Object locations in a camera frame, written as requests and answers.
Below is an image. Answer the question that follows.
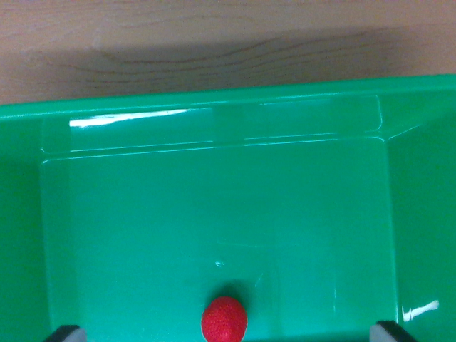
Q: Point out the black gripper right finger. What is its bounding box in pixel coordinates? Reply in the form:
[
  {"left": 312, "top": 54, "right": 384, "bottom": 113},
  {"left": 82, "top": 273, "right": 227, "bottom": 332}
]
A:
[{"left": 369, "top": 321, "right": 417, "bottom": 342}]

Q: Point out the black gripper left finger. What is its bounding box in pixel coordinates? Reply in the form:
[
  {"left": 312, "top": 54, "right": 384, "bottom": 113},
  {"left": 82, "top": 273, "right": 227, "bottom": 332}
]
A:
[{"left": 43, "top": 324, "right": 88, "bottom": 342}]

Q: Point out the red felt ball fruit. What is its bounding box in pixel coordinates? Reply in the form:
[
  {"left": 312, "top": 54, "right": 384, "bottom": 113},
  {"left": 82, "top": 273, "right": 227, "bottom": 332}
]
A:
[{"left": 201, "top": 296, "right": 248, "bottom": 342}]

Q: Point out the green plastic bin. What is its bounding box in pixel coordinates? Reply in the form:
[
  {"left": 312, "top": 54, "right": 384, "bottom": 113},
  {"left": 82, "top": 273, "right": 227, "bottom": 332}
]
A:
[{"left": 0, "top": 73, "right": 456, "bottom": 342}]

